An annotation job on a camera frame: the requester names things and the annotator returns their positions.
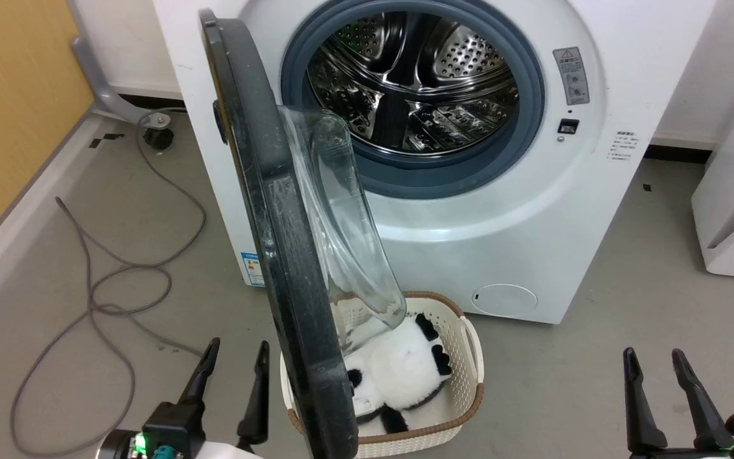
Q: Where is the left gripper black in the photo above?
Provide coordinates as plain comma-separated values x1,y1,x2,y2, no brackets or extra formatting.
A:
98,337,271,459

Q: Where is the black round washing machine door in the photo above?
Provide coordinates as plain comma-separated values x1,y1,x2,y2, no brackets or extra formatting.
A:
199,9,408,459

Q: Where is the white front-load washing machine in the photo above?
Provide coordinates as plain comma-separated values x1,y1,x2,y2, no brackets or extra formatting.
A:
154,0,718,324

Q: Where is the grey rubber door gasket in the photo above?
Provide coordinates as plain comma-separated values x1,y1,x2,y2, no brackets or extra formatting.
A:
280,0,545,200

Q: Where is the steel washing machine drum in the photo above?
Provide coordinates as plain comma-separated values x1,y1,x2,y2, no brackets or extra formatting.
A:
306,11,521,154

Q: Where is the blue energy label sticker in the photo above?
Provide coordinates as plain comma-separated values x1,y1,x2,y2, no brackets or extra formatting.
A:
241,252,266,288

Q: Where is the black and white panda plush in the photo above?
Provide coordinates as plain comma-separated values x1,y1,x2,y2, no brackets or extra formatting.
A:
342,312,454,435

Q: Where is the round white filter cover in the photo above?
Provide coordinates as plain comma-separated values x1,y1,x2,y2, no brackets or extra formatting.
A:
471,284,538,317

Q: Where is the cream woven laundry basket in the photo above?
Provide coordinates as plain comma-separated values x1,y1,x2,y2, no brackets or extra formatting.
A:
280,291,486,459

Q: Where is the black floor drain fitting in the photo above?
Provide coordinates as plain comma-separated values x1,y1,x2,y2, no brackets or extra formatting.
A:
143,127,175,151

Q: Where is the small printed text sticker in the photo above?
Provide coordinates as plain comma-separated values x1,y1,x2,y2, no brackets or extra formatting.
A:
609,131,642,162

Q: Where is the grey warning label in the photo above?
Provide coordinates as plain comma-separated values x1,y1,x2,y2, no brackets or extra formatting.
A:
553,47,591,106

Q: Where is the long grey floor cable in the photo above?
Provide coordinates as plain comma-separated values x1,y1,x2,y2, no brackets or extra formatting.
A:
10,109,208,457

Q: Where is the grey drain hose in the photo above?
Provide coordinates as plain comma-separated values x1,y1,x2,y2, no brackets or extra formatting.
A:
66,0,153,125

